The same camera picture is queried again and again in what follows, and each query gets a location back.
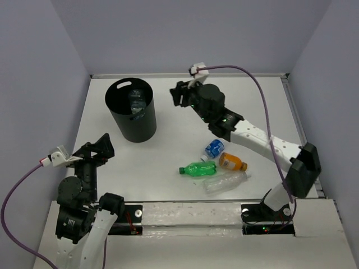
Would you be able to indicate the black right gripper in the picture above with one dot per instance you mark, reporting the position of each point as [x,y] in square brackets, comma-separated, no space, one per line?
[176,92]

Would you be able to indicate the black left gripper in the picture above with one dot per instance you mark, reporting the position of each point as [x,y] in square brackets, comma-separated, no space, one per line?
[104,146]

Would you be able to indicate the clear bottle dark Pepsi label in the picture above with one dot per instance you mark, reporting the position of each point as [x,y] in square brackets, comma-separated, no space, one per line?
[137,100]

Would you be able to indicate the clear bottle blue green label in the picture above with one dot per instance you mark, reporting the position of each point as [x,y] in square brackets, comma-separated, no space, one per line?
[212,150]

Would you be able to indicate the green plastic bottle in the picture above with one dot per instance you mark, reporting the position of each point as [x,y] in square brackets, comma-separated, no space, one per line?
[199,169]

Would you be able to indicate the orange juice bottle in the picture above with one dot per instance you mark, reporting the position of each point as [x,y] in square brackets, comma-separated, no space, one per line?
[231,162]

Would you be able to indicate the clear bottle white cap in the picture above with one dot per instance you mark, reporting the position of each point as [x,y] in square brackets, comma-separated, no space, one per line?
[225,182]

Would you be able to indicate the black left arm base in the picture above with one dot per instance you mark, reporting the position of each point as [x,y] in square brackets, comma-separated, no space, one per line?
[130,223]

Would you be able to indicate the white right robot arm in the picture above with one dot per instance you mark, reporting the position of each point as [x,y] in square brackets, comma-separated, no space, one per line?
[300,163]

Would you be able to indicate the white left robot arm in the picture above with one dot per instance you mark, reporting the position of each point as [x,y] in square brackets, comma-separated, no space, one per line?
[84,219]

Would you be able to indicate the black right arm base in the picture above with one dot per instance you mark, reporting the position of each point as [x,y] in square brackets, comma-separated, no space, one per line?
[258,219]

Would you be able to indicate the black round bin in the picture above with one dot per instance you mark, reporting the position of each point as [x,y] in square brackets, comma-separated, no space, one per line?
[138,127]

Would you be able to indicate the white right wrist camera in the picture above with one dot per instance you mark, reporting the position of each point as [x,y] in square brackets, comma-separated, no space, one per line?
[199,73]

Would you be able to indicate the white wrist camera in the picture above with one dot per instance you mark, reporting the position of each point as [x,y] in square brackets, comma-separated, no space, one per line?
[199,73]
[59,157]

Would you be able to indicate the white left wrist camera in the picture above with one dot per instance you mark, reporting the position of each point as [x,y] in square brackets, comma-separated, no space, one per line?
[59,157]

